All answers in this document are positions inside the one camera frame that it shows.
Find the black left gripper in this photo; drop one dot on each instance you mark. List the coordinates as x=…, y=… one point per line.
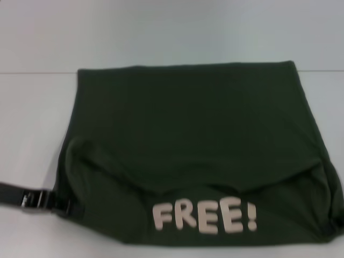
x=24, y=199

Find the dark green t-shirt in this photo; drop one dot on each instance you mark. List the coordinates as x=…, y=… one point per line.
x=193, y=139

